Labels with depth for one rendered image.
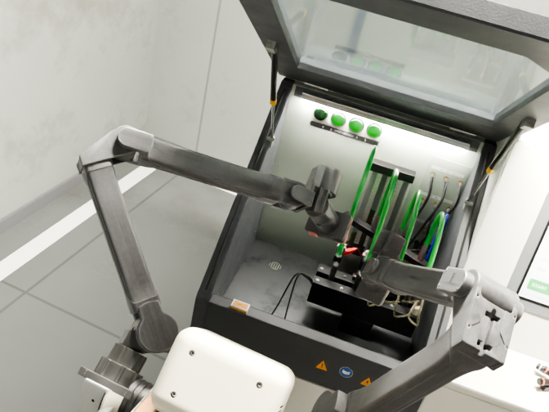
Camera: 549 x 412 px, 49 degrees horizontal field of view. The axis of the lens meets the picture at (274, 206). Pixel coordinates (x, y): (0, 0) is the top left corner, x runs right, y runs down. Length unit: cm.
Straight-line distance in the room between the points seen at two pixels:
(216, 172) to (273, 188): 13
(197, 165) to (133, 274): 26
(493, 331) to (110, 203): 73
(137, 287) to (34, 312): 190
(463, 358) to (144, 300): 60
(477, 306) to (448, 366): 10
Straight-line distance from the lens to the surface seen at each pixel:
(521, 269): 187
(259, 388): 102
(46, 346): 293
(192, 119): 427
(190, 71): 416
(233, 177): 130
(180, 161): 127
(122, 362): 120
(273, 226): 221
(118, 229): 122
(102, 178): 123
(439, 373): 97
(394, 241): 136
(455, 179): 201
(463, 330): 90
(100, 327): 301
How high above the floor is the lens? 212
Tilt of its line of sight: 32 degrees down
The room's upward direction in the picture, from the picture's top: 14 degrees clockwise
